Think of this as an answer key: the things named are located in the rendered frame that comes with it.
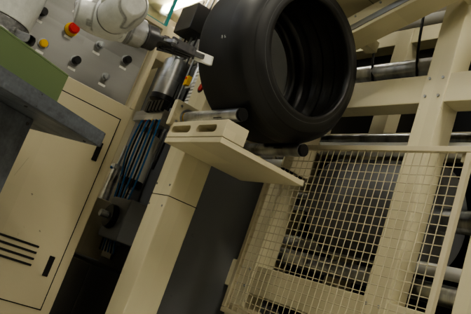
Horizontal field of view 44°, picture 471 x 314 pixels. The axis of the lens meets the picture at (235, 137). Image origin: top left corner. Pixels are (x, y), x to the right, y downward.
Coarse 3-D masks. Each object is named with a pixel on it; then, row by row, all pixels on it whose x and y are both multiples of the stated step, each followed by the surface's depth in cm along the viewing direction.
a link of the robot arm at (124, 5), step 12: (108, 0) 152; (120, 0) 149; (132, 0) 150; (144, 0) 152; (108, 12) 153; (120, 12) 150; (132, 12) 150; (144, 12) 152; (108, 24) 157; (120, 24) 153; (132, 24) 153
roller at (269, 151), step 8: (248, 144) 223; (256, 144) 219; (264, 144) 215; (272, 144) 211; (280, 144) 207; (288, 144) 204; (296, 144) 200; (304, 144) 199; (256, 152) 218; (264, 152) 214; (272, 152) 210; (280, 152) 206; (288, 152) 203; (296, 152) 199; (304, 152) 199
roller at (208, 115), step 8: (192, 112) 207; (200, 112) 202; (208, 112) 198; (216, 112) 194; (224, 112) 189; (232, 112) 186; (240, 112) 184; (184, 120) 210; (192, 120) 206; (200, 120) 201; (208, 120) 198; (232, 120) 187; (240, 120) 184
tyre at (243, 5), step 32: (224, 0) 198; (256, 0) 185; (288, 0) 189; (320, 0) 200; (256, 32) 182; (288, 32) 229; (320, 32) 225; (352, 32) 212; (224, 64) 187; (256, 64) 181; (288, 64) 233; (320, 64) 230; (352, 64) 211; (224, 96) 192; (256, 96) 184; (288, 96) 230; (320, 96) 227; (256, 128) 194; (288, 128) 192; (320, 128) 200
